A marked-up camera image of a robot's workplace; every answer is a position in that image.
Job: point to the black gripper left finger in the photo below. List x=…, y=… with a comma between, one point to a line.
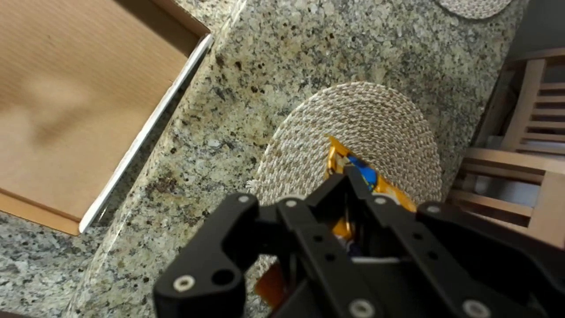
x=207, y=278

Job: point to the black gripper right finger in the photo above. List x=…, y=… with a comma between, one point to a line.
x=468, y=262

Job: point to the orange blue snack sachet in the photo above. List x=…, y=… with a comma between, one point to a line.
x=353, y=182

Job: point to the shallow cardboard box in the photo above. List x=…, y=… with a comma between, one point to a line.
x=81, y=87

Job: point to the wooden chair near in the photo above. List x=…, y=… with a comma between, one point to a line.
x=523, y=193

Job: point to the wooden chair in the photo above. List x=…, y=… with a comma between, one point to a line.
x=537, y=124
x=523, y=193

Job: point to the wooden chair far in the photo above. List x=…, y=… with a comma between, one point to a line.
x=537, y=124

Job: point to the far round woven placemat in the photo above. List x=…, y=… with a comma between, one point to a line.
x=473, y=9

